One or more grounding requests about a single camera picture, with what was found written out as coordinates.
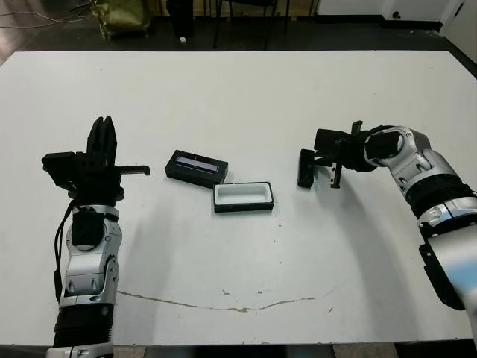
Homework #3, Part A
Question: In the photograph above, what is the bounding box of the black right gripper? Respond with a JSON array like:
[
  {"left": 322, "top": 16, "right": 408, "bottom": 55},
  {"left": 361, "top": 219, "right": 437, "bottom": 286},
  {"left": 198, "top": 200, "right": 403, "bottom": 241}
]
[{"left": 314, "top": 121, "right": 370, "bottom": 189}]

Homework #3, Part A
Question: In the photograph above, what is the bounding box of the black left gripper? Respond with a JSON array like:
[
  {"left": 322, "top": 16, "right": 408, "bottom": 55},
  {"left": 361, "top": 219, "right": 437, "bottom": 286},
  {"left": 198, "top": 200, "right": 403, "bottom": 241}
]
[{"left": 66, "top": 116, "right": 151, "bottom": 204}]

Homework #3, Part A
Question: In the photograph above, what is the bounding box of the slim black camera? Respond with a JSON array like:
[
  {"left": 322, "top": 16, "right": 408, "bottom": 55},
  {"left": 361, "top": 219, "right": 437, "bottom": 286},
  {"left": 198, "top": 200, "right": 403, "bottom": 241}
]
[{"left": 297, "top": 148, "right": 316, "bottom": 188}]

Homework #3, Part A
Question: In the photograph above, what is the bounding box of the black box lid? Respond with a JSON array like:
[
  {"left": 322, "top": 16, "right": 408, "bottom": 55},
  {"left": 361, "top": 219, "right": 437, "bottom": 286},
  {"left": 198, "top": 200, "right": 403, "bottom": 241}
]
[{"left": 163, "top": 149, "right": 230, "bottom": 189}]

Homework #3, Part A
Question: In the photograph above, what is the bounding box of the black box with white insert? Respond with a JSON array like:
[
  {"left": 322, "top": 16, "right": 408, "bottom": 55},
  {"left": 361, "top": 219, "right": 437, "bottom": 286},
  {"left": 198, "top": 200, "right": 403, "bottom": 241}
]
[{"left": 213, "top": 181, "right": 276, "bottom": 215}]

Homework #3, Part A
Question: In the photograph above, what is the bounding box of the olive gold bag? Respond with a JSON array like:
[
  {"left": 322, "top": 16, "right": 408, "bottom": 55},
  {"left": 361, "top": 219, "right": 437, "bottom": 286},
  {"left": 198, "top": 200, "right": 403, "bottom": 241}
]
[{"left": 91, "top": 0, "right": 152, "bottom": 41}]

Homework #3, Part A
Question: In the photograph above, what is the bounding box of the black chair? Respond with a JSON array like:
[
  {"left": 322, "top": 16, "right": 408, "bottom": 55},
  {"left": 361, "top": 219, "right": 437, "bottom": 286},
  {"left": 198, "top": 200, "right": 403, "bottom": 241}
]
[{"left": 212, "top": 0, "right": 288, "bottom": 50}]

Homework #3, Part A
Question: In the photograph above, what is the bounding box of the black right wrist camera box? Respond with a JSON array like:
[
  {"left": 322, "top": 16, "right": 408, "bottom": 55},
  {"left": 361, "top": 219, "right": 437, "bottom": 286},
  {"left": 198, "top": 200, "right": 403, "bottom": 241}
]
[{"left": 315, "top": 128, "right": 351, "bottom": 150}]

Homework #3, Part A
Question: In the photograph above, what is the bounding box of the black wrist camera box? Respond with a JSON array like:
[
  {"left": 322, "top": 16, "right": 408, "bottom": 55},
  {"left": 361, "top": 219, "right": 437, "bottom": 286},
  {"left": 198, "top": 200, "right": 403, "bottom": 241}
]
[
  {"left": 315, "top": 128, "right": 351, "bottom": 150},
  {"left": 40, "top": 151, "right": 76, "bottom": 187}
]

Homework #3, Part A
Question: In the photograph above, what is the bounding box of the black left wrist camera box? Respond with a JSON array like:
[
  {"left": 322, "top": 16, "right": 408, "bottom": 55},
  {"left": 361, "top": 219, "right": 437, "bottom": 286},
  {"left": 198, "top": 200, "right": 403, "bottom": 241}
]
[{"left": 40, "top": 151, "right": 76, "bottom": 187}]

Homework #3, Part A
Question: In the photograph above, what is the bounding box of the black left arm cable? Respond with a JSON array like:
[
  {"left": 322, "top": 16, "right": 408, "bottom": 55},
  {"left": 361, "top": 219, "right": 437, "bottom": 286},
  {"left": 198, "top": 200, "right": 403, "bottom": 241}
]
[{"left": 54, "top": 203, "right": 75, "bottom": 301}]

